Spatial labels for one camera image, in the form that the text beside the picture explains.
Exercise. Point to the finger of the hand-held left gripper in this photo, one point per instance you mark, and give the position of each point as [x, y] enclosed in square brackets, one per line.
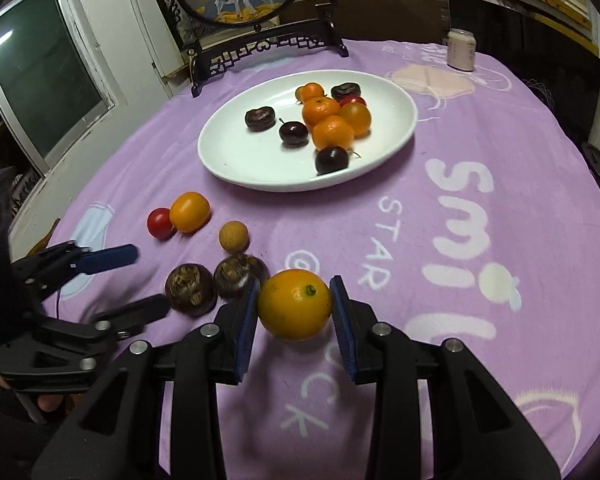
[110, 257]
[140, 310]

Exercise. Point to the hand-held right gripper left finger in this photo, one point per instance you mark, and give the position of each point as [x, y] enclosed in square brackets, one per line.
[246, 340]

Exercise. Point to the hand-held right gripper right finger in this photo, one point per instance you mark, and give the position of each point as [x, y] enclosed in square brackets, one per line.
[344, 340]

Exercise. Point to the dark water chestnut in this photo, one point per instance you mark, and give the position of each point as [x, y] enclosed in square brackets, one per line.
[240, 274]
[190, 290]
[259, 118]
[346, 90]

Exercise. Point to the yellow orange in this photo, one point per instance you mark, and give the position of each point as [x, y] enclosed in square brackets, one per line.
[294, 305]

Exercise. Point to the red cherry tomato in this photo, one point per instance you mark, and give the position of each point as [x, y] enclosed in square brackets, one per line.
[159, 222]
[354, 101]

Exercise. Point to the oval smooth orange fruit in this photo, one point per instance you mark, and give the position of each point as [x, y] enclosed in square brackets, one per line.
[190, 211]

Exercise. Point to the tan longan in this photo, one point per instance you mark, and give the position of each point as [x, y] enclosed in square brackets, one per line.
[233, 236]

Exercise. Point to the white plate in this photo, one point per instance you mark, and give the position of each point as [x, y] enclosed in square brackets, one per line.
[260, 160]

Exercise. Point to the dark red cherry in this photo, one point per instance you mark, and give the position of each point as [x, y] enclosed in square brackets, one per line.
[293, 133]
[331, 160]

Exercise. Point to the person's left hand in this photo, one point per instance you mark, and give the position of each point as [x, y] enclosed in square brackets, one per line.
[50, 404]

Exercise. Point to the purple printed tablecloth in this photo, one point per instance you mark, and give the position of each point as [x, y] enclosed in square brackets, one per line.
[455, 260]

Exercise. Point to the window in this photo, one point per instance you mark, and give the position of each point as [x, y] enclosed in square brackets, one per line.
[45, 70]

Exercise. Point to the pale beverage can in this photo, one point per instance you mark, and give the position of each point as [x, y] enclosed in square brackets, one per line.
[461, 50]

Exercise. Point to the white door frame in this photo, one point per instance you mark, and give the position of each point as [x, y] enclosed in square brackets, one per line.
[150, 35]

